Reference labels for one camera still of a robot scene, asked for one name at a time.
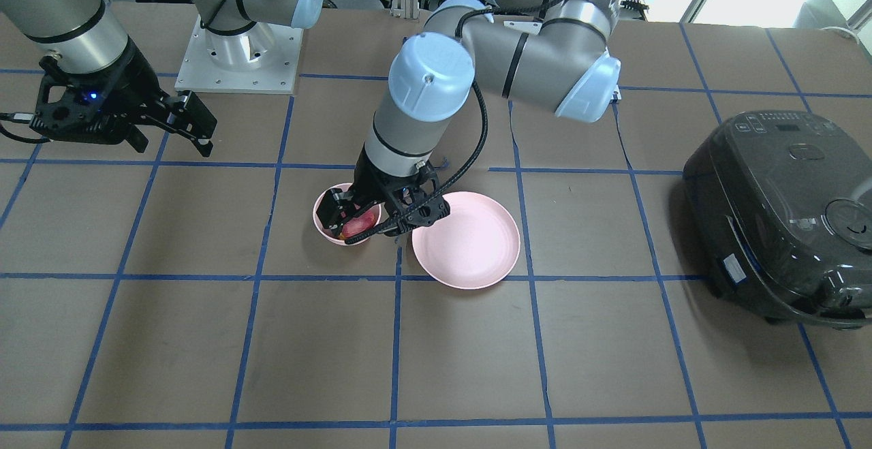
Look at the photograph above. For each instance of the pink bowl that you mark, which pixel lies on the pink bowl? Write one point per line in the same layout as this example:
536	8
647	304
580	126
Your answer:
326	231

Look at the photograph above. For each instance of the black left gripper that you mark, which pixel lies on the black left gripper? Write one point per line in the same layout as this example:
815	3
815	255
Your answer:
372	175

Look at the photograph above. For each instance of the black rice cooker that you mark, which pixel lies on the black rice cooker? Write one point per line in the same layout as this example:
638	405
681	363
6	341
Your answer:
782	202

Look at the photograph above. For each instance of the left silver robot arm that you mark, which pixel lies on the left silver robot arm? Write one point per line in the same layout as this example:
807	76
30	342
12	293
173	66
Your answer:
464	48

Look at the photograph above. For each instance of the pink plate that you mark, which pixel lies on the pink plate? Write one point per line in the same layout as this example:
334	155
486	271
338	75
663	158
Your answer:
475	246

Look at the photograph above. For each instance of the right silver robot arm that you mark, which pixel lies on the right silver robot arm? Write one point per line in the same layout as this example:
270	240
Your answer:
88	37

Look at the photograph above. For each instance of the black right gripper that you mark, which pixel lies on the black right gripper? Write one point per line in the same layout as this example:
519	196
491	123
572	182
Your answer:
139	75

